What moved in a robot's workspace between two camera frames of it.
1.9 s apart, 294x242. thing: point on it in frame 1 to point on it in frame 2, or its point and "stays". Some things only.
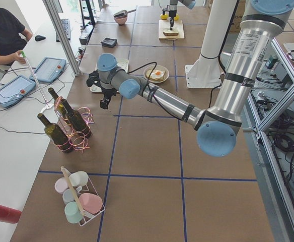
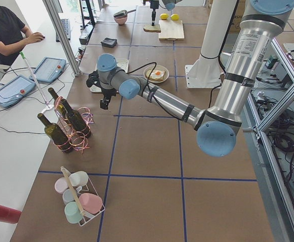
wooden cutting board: (170, 29) stays
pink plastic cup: (90, 202) stays
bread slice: (170, 33) to (149, 27)
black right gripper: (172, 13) to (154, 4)
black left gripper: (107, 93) stays
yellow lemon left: (165, 16) stays
